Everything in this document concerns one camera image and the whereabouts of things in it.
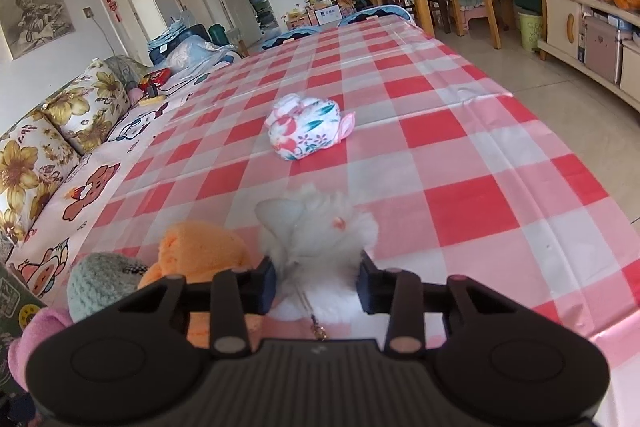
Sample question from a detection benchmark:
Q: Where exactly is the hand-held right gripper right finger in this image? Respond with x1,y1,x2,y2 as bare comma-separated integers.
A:
356,253,531,356

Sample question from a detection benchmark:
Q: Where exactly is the cream television cabinet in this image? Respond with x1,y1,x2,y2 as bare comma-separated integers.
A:
532,0,640,112

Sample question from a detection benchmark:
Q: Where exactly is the red checked tablecloth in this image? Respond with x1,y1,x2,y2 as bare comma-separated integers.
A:
82,14,640,427

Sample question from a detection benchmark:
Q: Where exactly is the white and blue fluffy plush toy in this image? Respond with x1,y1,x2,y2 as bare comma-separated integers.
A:
255,187,378,325

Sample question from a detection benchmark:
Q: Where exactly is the green plastic storage shelf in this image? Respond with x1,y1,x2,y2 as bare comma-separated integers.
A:
245,0,278,32

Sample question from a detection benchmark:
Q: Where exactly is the orange-brown plush toy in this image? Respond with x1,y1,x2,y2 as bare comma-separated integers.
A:
137,221,271,350

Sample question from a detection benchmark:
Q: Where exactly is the pink fleece item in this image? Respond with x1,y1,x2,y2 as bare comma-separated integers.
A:
7,307,73,393

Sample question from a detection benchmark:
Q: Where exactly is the blue child chair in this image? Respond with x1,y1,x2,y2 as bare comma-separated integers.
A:
262,26,319,51
340,4,416,28

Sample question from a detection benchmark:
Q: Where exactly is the printed cardboard box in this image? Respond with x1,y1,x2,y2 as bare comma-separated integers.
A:
0,262,48,343

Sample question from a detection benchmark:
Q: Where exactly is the unframed pencil sketch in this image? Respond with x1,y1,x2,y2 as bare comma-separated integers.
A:
0,0,76,60

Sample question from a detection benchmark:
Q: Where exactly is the sofa with cartoon cover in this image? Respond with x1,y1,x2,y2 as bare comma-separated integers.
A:
0,42,246,303

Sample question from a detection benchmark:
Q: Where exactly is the pile of cardboard boxes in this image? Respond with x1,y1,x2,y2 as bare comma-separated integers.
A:
285,2,346,30

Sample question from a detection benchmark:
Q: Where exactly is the pink-grey storage case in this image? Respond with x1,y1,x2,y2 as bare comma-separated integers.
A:
582,14,623,82

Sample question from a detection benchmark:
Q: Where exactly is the yellow floral cushion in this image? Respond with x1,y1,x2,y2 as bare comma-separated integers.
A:
0,109,83,248
42,59,132,155

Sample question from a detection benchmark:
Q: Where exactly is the teal crochet toy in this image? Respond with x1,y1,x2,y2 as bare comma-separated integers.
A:
66,252,151,323

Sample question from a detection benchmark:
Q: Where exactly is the light green trash bin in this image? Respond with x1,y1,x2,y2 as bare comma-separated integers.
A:
517,9,545,52

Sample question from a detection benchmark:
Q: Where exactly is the floral cloth bundle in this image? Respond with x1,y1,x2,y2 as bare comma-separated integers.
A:
267,94,356,162

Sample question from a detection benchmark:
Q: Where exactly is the dark green jug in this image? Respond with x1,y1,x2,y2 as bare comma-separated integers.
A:
207,24,231,48

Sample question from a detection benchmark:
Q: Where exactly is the light blue bundled bedding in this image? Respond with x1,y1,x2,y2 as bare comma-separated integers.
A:
147,14,241,72

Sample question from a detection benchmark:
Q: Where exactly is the pink plastic stool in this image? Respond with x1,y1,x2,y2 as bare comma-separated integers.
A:
445,0,483,32

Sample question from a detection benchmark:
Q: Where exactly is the red box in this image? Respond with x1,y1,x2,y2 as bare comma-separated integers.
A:
137,68,172,88

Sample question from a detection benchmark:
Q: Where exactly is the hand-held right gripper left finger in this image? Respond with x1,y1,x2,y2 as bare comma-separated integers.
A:
116,257,277,358

